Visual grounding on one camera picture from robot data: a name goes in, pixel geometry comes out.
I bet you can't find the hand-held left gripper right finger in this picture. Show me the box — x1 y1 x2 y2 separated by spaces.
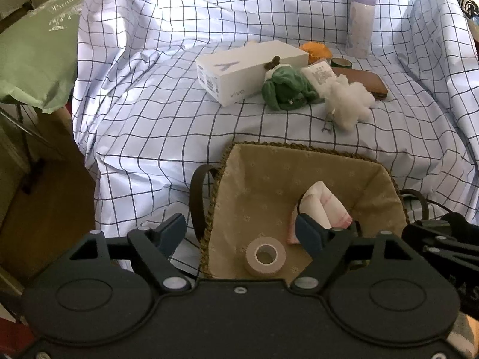
291 213 412 294

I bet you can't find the purple lidded bottle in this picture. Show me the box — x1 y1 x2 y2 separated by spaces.
345 0 376 59

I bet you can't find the white cardboard box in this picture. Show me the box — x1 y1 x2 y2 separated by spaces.
195 39 309 107

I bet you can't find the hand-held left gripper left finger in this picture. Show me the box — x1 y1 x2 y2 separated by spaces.
67 213 191 294

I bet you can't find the pink and white cloth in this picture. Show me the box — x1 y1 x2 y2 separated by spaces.
286 180 354 245

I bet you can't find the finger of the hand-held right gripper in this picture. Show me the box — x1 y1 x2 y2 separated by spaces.
423 245 479 270
402 213 479 247

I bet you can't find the green plush toy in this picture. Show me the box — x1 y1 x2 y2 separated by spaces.
261 56 325 112

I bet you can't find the orange knitted soft object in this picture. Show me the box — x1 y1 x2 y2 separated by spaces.
300 41 332 62

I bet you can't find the white checked bedsheet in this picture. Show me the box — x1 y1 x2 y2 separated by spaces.
71 0 479 270

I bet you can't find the beige tape roll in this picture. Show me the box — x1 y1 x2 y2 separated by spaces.
246 237 287 279

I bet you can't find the white tissue packet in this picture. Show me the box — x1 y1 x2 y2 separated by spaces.
301 63 339 96

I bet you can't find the white fluffy plush toy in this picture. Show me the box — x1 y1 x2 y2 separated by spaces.
320 78 376 133

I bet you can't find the black metal stand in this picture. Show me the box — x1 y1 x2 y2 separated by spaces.
0 105 72 195

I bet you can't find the wicker basket with fabric liner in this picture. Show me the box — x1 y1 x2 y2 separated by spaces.
189 141 429 281

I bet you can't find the brown leather wallet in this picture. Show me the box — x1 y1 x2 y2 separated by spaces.
331 68 389 101

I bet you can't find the black white patterned cloth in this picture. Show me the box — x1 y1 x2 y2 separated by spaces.
454 0 479 19

